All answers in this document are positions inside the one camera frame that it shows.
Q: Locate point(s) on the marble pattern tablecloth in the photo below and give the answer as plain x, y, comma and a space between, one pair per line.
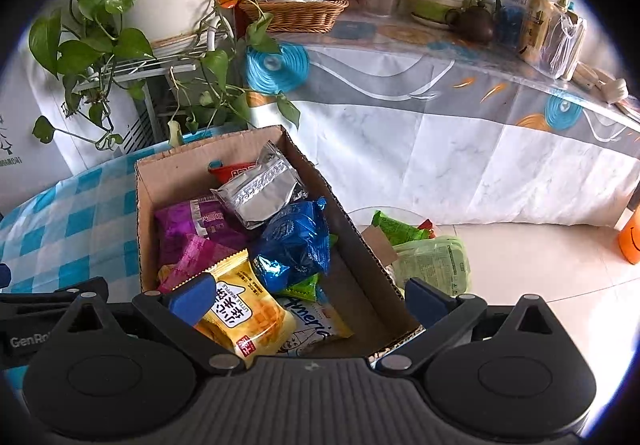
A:
397, 115

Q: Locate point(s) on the pink snack packet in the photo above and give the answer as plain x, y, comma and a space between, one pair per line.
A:
198, 255

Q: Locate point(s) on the red snack bag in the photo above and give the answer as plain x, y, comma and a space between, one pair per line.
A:
224, 172

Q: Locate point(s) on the blue checkered tablecloth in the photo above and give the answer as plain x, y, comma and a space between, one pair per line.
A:
82, 227

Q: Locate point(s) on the pothos plant white pot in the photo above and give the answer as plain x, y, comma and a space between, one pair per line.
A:
75, 43

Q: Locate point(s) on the golden bottle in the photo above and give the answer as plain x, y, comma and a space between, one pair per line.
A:
534, 30

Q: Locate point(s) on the blue snack bag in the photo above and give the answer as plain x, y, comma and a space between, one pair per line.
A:
294, 246

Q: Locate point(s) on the wicker basket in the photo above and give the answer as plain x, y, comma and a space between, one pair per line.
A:
297, 17

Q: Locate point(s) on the silver foil snack packet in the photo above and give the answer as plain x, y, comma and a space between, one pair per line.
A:
261, 192

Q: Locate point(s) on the orange smiley toy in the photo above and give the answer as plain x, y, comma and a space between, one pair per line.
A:
629, 238

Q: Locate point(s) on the white refrigerator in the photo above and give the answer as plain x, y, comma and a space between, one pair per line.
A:
39, 147

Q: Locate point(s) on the green snack bag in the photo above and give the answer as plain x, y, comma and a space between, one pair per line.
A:
440, 261

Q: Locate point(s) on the brown clay teapot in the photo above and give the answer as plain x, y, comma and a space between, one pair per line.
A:
474, 23

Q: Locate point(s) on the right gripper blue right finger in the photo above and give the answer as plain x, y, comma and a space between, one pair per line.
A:
426, 303

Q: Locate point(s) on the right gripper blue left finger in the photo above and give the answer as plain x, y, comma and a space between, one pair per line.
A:
192, 300

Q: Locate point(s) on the white metal plant stand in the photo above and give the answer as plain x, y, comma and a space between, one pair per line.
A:
188, 91

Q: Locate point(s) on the purple snack bag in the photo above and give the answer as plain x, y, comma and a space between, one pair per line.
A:
204, 217

